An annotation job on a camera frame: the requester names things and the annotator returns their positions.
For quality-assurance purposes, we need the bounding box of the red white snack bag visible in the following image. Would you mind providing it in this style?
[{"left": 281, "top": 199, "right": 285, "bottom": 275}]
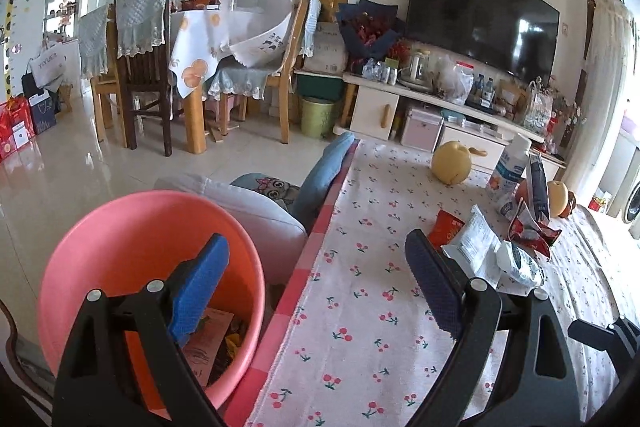
[{"left": 507, "top": 199, "right": 540, "bottom": 244}]

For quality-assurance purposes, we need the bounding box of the filled plastic bag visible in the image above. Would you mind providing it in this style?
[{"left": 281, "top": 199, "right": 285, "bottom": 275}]
[{"left": 434, "top": 56, "right": 476, "bottom": 106}]

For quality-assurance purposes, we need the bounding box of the glass kettle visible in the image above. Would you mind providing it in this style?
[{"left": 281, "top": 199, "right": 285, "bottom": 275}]
[{"left": 408, "top": 49, "right": 435, "bottom": 83}]

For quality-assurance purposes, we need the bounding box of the grey lace chair back cover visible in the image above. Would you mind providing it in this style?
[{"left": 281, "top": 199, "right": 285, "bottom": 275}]
[{"left": 299, "top": 0, "right": 324, "bottom": 58}]

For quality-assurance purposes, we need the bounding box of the dark blue paper bag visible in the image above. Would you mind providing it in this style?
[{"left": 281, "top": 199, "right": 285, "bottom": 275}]
[{"left": 29, "top": 89, "right": 59, "bottom": 136}]

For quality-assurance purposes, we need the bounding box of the green waste bin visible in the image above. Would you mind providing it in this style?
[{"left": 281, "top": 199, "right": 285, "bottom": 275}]
[{"left": 299, "top": 96, "right": 337, "bottom": 139}]

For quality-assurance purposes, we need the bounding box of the cream television cabinet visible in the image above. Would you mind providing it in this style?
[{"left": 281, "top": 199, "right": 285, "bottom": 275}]
[{"left": 294, "top": 69, "right": 569, "bottom": 178}]

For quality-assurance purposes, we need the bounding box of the white covered air conditioner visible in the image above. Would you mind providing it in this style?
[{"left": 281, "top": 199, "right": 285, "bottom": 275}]
[{"left": 582, "top": 0, "right": 640, "bottom": 204}]

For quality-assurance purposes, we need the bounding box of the navy blue standing pouch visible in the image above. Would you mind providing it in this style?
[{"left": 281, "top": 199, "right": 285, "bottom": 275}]
[{"left": 527, "top": 153, "right": 551, "bottom": 222}]

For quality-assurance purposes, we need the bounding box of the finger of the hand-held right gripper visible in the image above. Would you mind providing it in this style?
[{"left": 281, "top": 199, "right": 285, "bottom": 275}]
[{"left": 567, "top": 313, "right": 640, "bottom": 370}]

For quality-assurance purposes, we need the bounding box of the group of small bottles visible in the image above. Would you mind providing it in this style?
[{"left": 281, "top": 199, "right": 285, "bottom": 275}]
[{"left": 362, "top": 59, "right": 401, "bottom": 86}]

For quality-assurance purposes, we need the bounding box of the cherry print tablecloth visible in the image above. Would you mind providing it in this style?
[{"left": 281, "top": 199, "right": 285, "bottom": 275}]
[{"left": 245, "top": 138, "right": 640, "bottom": 427}]

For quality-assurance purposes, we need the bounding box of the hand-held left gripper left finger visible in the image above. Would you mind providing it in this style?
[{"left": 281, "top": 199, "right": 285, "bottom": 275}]
[{"left": 52, "top": 233, "right": 232, "bottom": 427}]

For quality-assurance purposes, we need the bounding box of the red gold-trimmed snack bag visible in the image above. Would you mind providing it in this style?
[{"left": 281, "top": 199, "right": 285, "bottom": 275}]
[{"left": 427, "top": 209, "right": 466, "bottom": 249}]

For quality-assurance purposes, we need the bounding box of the black television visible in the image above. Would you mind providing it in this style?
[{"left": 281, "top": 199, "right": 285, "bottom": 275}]
[{"left": 403, "top": 0, "right": 561, "bottom": 80}]

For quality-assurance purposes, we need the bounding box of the white mesh food cover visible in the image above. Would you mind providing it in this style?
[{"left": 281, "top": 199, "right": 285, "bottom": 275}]
[{"left": 218, "top": 0, "right": 301, "bottom": 70}]

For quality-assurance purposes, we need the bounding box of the white paper bag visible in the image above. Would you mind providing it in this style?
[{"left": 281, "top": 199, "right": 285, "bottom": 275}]
[{"left": 27, "top": 49, "right": 69, "bottom": 93}]

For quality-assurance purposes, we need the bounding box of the pink plastic bucket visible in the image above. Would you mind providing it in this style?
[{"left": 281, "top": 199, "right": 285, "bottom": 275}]
[{"left": 37, "top": 190, "right": 266, "bottom": 411}]

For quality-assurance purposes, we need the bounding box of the white orange print tablecloth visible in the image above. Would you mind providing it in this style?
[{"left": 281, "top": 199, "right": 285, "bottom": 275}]
[{"left": 167, "top": 9, "right": 236, "bottom": 100}]

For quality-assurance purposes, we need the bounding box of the giraffe height chart decal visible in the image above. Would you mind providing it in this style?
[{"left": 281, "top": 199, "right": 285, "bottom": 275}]
[{"left": 0, "top": 0, "right": 39, "bottom": 100}]

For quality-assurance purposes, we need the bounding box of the white bottle blue label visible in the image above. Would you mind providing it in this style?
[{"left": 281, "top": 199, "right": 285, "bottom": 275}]
[{"left": 487, "top": 133, "right": 534, "bottom": 216}]

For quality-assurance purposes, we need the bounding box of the red gift box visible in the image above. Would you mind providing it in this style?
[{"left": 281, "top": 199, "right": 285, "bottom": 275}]
[
  {"left": 0, "top": 99, "right": 25, "bottom": 160},
  {"left": 10, "top": 95, "right": 37, "bottom": 150}
]

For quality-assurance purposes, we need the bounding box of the yellow pear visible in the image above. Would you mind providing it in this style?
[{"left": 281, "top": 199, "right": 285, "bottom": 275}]
[
  {"left": 430, "top": 140, "right": 474, "bottom": 186},
  {"left": 546, "top": 180, "right": 571, "bottom": 218}
]

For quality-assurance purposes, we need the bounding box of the blue cushion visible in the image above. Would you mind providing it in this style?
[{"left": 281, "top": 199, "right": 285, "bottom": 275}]
[{"left": 289, "top": 131, "right": 357, "bottom": 234}]

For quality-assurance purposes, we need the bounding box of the grey lace seat cover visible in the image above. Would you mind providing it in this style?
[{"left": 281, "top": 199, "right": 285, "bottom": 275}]
[{"left": 204, "top": 64, "right": 271, "bottom": 101}]

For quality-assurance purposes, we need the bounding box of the dark green storage box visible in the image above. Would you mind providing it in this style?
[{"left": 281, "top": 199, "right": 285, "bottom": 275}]
[{"left": 295, "top": 74, "right": 346, "bottom": 100}]

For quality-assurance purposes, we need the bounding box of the light wooden chair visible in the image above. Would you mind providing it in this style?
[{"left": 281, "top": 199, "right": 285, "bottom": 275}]
[
  {"left": 80, "top": 4, "right": 121, "bottom": 144},
  {"left": 206, "top": 0, "right": 324, "bottom": 146}
]

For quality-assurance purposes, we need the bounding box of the grey quilted chair cover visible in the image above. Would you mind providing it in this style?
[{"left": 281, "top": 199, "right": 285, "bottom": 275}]
[
  {"left": 114, "top": 0, "right": 172, "bottom": 60},
  {"left": 78, "top": 4, "right": 111, "bottom": 80}
]

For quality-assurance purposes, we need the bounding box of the silver grey snack bag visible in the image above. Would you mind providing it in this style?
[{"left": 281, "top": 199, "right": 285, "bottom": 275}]
[{"left": 441, "top": 204, "right": 502, "bottom": 291}]

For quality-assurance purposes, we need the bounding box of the dark wooden chair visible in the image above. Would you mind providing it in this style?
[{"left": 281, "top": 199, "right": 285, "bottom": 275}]
[{"left": 106, "top": 0, "right": 174, "bottom": 158}]

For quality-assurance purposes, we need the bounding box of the clear plastic bag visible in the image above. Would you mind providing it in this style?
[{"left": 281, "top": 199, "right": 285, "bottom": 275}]
[{"left": 522, "top": 76, "right": 556, "bottom": 133}]

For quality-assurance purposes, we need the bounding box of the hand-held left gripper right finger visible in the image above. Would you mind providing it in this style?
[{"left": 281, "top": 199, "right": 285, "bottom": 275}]
[{"left": 404, "top": 229, "right": 584, "bottom": 427}]

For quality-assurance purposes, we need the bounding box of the washing machine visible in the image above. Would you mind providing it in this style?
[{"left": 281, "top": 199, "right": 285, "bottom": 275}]
[{"left": 620, "top": 186, "right": 640, "bottom": 229}]

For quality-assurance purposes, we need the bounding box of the white cushion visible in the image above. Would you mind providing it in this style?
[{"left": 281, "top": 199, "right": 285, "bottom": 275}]
[{"left": 153, "top": 174, "right": 309, "bottom": 289}]

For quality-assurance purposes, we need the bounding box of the pink storage box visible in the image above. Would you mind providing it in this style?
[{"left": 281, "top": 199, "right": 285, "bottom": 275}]
[{"left": 399, "top": 106, "right": 445, "bottom": 153}]

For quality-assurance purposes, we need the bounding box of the white display cabinet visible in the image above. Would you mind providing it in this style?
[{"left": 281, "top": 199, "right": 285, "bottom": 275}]
[{"left": 42, "top": 0, "right": 84, "bottom": 44}]

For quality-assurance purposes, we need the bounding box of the owl print cushion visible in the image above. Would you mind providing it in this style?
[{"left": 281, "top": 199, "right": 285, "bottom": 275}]
[{"left": 229, "top": 171, "right": 301, "bottom": 213}]

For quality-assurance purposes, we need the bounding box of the dark blue wrapped bouquet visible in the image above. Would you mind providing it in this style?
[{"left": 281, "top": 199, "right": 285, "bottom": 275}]
[{"left": 334, "top": 0, "right": 406, "bottom": 63}]

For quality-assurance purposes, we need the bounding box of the white printed snack bag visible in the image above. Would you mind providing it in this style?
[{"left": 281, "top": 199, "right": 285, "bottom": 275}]
[{"left": 495, "top": 239, "right": 546, "bottom": 294}]

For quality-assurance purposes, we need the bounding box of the wooden dining table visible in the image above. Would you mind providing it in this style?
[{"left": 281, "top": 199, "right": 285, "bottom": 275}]
[{"left": 170, "top": 9, "right": 236, "bottom": 156}]

